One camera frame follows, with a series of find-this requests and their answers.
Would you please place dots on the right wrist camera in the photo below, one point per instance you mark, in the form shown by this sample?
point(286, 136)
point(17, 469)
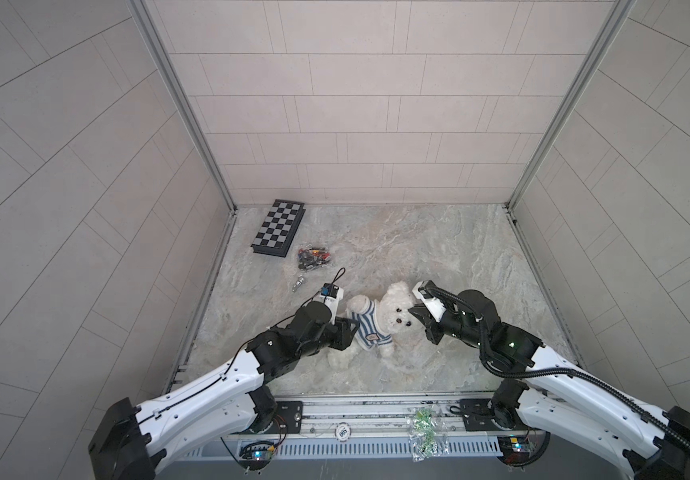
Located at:
point(434, 305)

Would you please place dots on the aluminium corner post right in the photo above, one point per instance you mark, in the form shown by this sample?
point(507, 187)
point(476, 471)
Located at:
point(605, 38)

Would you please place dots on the green circuit board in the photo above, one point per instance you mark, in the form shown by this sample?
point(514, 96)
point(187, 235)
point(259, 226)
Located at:
point(257, 455)
point(514, 449)

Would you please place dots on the right green circuit board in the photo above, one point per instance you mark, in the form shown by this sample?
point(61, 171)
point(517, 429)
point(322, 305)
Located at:
point(514, 449)

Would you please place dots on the blue white striped shirt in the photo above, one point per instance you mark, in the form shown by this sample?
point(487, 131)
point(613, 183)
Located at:
point(368, 335)

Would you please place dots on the aluminium corner post left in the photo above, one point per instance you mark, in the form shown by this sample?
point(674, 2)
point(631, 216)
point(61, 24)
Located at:
point(153, 40)

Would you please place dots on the aluminium corner post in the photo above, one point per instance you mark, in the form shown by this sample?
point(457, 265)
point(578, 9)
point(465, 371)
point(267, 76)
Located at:
point(153, 40)
point(605, 38)

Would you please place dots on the left green circuit board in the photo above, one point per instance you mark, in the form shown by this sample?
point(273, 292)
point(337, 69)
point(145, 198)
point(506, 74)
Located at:
point(257, 455)

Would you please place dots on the white teddy bear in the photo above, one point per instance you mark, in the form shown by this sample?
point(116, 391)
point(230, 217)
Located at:
point(392, 317)

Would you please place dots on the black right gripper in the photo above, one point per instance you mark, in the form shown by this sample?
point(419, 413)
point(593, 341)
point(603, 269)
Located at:
point(429, 322)

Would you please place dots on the clear bag of toy bricks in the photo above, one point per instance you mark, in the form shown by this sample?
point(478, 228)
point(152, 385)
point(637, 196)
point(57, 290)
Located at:
point(311, 258)

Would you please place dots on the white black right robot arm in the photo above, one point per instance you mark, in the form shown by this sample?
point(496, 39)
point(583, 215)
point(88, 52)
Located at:
point(543, 390)

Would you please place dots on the folded black white chessboard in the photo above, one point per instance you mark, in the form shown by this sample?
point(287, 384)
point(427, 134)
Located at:
point(279, 228)

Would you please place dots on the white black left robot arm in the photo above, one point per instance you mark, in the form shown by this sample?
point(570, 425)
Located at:
point(140, 441)

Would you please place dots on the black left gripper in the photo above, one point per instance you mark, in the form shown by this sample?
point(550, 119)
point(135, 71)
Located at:
point(341, 340)

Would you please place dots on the small silver chess piece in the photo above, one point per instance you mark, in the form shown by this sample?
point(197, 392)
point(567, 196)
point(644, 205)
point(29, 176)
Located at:
point(299, 282)

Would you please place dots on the clear bag of green parts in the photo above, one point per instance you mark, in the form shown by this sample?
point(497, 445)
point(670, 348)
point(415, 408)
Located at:
point(428, 436)

